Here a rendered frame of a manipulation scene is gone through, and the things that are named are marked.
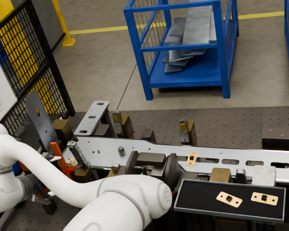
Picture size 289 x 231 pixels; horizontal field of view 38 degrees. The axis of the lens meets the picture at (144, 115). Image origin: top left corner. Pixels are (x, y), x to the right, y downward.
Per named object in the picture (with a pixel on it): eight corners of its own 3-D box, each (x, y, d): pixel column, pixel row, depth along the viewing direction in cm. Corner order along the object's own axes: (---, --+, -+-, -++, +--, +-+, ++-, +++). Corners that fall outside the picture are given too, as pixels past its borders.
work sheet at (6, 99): (18, 100, 230) (-6, 52, 212) (-5, 127, 214) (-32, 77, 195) (15, 100, 231) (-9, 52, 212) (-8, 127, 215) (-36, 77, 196)
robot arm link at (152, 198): (114, 164, 113) (83, 191, 102) (170, 161, 102) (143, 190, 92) (130, 205, 116) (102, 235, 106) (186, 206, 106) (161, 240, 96)
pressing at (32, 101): (59, 140, 218) (36, 87, 198) (49, 155, 210) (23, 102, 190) (58, 140, 219) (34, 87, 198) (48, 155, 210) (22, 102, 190)
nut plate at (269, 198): (278, 197, 141) (278, 195, 141) (275, 206, 139) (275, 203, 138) (253, 192, 145) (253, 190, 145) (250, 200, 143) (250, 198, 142)
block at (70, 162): (96, 207, 216) (75, 157, 195) (93, 213, 214) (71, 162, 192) (90, 207, 218) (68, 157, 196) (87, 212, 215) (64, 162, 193)
